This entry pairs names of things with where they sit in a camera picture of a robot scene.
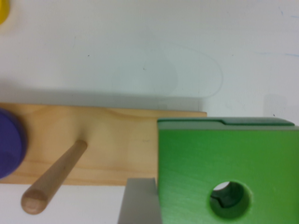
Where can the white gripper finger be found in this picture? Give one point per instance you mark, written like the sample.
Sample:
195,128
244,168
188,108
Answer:
140,202

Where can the purple ring block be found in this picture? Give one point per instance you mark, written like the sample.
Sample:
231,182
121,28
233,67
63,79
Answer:
13,143

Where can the yellow ring block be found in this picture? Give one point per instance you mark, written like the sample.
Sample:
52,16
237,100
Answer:
4,10

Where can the light green square block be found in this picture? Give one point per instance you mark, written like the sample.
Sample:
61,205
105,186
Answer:
193,162

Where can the wooden base board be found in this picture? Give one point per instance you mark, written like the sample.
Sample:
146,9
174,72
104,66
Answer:
122,143

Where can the middle wooden peg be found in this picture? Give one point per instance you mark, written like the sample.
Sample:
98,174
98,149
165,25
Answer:
38,196

